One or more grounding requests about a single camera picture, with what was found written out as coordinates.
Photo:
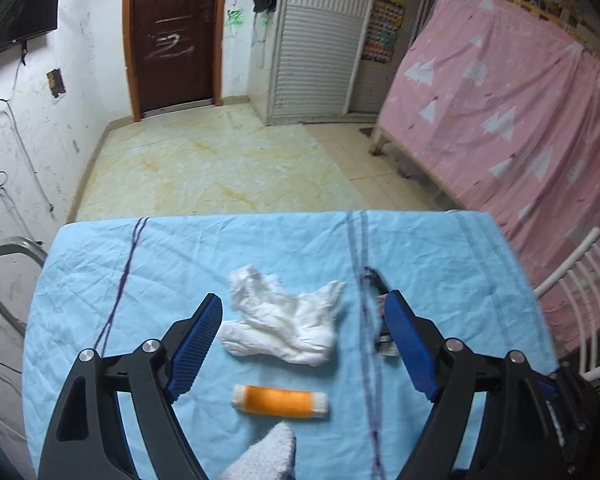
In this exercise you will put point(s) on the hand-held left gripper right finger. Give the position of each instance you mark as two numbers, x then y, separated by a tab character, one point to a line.
412	340

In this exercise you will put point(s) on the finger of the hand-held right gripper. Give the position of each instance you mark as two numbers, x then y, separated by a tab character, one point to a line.
547	387

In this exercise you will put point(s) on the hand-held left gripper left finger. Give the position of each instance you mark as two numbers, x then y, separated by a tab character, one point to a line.
195	345

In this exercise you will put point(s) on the white tissue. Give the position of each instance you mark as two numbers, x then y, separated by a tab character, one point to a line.
290	320

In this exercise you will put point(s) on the black binder clip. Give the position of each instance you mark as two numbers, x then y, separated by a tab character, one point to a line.
377	285

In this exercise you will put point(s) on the orange box with white ends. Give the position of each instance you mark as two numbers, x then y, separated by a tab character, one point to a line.
280	401

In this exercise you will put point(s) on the light blue quilted cloth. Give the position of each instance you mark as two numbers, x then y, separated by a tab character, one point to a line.
130	260

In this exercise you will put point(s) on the white metal chair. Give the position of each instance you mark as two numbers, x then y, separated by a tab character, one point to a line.
585	280

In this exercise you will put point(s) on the white fluffy cloth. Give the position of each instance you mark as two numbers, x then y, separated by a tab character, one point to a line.
265	455

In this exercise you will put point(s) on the pink printed bed sheet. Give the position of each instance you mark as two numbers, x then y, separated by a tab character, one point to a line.
520	110

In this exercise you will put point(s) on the white louvered wardrobe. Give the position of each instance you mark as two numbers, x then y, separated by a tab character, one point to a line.
310	60

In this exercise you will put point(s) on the dark brown door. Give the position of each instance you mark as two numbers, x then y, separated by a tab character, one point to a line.
175	35

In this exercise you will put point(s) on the grey metal chair frame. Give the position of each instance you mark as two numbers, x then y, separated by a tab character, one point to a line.
10	255

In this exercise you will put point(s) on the broken wall socket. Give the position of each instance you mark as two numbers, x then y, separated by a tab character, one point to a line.
56	83

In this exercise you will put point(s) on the colourful wall poster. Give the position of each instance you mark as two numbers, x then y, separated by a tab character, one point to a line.
384	30

